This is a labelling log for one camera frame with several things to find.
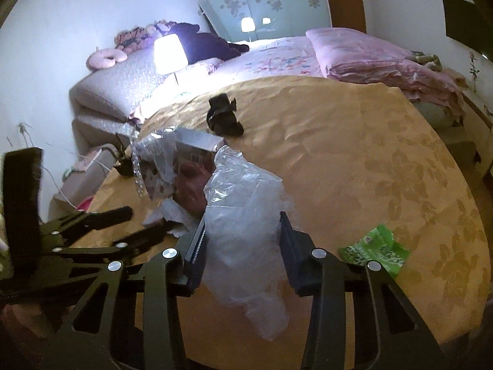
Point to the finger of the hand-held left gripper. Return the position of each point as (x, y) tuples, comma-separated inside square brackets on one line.
[(138, 241), (100, 216)]

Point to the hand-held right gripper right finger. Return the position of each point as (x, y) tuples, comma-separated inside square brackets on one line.
[(292, 256)]

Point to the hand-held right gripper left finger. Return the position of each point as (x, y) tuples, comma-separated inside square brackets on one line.
[(196, 248)]

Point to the clear plastic bag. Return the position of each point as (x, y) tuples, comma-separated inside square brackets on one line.
[(242, 200)]

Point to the green snack wrapper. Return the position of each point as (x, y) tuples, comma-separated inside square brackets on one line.
[(369, 250)]

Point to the white printed plastic bag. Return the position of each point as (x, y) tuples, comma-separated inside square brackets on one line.
[(154, 150)]

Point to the torn white paper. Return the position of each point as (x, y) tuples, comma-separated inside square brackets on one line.
[(173, 212)]

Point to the pink packet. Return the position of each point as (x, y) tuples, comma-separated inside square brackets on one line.
[(190, 185)]

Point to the white cardboard box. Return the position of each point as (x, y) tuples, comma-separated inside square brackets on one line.
[(196, 142)]

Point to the yellow floral bedspread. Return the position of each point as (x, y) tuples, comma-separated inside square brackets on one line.
[(346, 142)]

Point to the pink neck pillow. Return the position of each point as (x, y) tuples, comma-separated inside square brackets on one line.
[(104, 58)]

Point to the white table lamp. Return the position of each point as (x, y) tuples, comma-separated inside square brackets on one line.
[(169, 54)]

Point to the pink plush toys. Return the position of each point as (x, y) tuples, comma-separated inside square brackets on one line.
[(134, 36)]

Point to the bed with floral sheet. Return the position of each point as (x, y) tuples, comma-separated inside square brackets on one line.
[(269, 57)]

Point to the dark purple cushion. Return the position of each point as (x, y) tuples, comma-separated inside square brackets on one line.
[(208, 44)]

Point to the folded pink quilt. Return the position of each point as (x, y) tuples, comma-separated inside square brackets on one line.
[(354, 54)]

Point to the wall socket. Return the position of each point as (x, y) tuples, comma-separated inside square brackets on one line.
[(23, 127)]

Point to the flower wall sticker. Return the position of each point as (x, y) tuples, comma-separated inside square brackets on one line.
[(473, 71)]

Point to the black wall panel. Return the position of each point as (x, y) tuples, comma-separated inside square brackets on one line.
[(462, 19)]

